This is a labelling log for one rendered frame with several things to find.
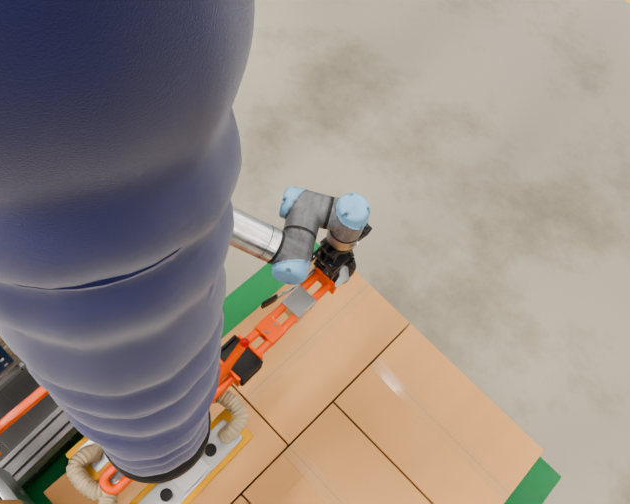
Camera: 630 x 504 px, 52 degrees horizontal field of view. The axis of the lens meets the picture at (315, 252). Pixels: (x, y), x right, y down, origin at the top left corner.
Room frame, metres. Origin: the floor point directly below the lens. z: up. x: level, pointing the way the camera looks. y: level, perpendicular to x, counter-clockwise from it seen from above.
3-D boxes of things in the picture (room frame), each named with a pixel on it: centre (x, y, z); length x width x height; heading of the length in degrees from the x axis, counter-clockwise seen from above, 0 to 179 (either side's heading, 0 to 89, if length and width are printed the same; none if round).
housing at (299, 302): (0.65, 0.00, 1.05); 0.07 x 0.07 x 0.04; 65
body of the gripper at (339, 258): (0.75, -0.05, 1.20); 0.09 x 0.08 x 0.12; 155
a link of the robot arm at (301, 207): (0.73, 0.05, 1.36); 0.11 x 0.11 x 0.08; 5
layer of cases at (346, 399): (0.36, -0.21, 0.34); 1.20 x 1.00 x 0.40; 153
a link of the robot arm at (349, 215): (0.75, -0.05, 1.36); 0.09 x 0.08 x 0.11; 95
